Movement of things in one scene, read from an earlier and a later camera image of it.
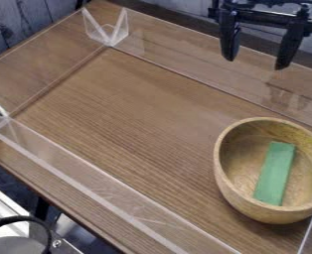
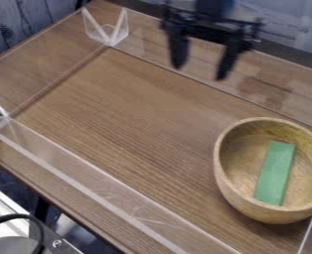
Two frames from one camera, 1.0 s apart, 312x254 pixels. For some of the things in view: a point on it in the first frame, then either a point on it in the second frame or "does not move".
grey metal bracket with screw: (60, 246) does not move
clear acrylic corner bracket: (107, 34) does not move
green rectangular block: (273, 179) does not move
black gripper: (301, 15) -> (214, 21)
